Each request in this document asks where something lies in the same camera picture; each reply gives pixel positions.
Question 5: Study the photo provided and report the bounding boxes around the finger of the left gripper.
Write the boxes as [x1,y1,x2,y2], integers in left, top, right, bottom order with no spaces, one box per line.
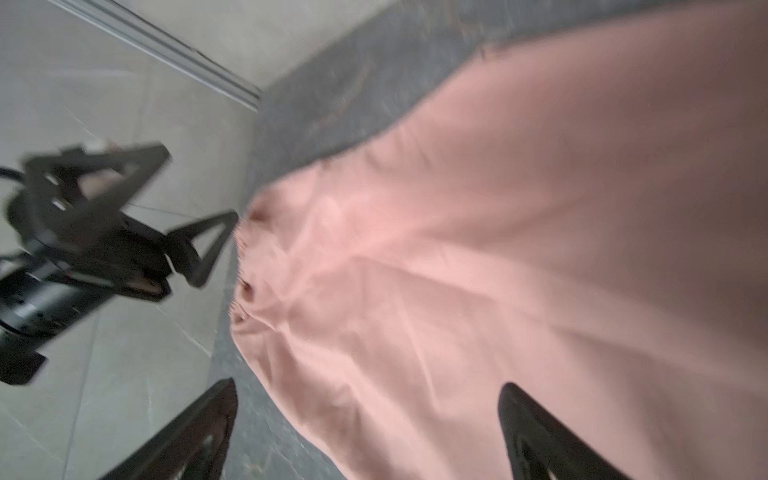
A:
[21,143,170,252]
[164,209,240,289]

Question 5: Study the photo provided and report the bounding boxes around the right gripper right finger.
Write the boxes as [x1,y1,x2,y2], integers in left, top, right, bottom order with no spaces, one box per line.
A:
[498,383,626,480]

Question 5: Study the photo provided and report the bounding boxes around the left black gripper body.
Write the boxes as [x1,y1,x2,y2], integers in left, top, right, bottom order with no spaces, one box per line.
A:
[1,214,172,384]

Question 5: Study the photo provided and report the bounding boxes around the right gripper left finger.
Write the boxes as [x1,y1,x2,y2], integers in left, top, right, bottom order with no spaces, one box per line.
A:
[102,378,238,480]

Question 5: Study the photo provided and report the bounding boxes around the pink shorts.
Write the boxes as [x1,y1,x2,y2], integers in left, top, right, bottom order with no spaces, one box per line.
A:
[231,1,767,479]

